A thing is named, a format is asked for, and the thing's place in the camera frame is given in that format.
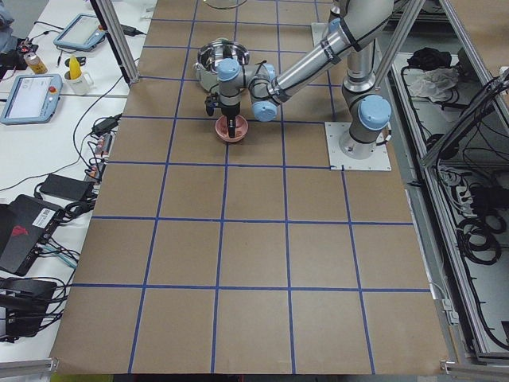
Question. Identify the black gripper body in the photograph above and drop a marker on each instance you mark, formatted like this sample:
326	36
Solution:
230	111

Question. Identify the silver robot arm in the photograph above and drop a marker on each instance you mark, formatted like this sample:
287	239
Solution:
351	32

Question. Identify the white electric cooking pot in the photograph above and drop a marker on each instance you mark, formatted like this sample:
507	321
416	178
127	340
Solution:
210	55

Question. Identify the pink bowl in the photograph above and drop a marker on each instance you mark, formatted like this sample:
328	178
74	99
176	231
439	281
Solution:
241	128

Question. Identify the small black power brick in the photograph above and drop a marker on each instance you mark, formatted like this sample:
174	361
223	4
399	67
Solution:
105	126

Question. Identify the white mug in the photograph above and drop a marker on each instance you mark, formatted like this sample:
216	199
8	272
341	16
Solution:
81	85

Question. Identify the yellow banana toy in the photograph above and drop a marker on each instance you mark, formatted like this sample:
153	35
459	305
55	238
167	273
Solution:
74	68

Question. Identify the far teach pendant tablet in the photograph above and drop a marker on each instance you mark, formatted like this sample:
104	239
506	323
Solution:
83	33

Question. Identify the teach pendant tablet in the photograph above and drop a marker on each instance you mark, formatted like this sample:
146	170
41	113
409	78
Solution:
83	33
32	99

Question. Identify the black power adapter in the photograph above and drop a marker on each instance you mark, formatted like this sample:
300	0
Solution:
66	188

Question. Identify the near teach pendant tablet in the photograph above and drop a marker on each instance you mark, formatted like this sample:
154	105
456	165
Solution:
32	99

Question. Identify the black cloth bundle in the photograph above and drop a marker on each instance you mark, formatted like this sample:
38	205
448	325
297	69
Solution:
428	59

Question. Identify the yellow drink can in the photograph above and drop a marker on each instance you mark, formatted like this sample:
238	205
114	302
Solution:
35	63

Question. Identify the white crumpled cloth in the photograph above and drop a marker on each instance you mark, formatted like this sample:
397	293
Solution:
435	85

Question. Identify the black laptop with red logo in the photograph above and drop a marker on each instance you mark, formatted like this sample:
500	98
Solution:
35	222

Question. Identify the black electronics box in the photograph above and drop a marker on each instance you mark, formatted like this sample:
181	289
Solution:
24	303

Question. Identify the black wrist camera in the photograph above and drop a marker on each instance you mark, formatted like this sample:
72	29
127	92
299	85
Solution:
212	102

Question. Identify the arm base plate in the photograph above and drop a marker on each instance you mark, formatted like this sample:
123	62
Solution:
344	154
319	35

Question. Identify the aluminium frame post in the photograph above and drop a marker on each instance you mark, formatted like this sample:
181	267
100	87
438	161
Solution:
108	19

